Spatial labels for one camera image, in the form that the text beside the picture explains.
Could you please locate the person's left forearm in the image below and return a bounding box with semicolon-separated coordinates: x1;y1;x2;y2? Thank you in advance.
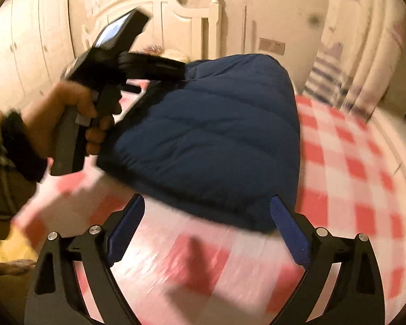
0;110;50;217

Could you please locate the person's left hand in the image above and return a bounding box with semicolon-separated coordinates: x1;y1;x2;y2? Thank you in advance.
22;81;122;158

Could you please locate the yellow and pink floral sheet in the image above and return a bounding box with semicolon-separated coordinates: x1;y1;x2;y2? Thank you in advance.
0;227;38;265

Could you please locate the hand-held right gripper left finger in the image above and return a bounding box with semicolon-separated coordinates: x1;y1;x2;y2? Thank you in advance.
24;193;146;325

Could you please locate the wall switch plate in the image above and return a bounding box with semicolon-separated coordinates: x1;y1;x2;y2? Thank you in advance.
258;38;286;55

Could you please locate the white bed headboard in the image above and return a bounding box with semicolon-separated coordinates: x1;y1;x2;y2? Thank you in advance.
81;0;222;61

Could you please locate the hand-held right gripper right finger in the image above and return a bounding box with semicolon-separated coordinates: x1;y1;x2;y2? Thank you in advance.
269;194;386;325

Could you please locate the pink checkered blanket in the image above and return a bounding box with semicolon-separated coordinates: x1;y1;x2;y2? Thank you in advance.
12;78;406;325

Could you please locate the navy puffer jacket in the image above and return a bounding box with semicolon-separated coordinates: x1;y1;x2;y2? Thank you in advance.
96;53;302;234

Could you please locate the white wardrobe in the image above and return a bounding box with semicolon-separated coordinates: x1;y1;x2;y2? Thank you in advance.
0;0;75;116

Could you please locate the printed curtain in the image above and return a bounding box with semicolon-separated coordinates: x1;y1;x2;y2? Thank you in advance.
303;0;406;122

